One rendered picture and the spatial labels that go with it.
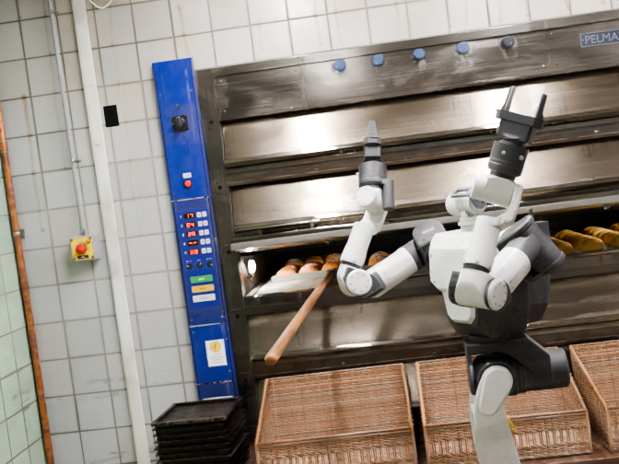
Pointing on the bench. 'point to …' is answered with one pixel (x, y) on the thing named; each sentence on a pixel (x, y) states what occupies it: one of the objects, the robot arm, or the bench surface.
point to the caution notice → (216, 353)
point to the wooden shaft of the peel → (297, 322)
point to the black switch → (180, 122)
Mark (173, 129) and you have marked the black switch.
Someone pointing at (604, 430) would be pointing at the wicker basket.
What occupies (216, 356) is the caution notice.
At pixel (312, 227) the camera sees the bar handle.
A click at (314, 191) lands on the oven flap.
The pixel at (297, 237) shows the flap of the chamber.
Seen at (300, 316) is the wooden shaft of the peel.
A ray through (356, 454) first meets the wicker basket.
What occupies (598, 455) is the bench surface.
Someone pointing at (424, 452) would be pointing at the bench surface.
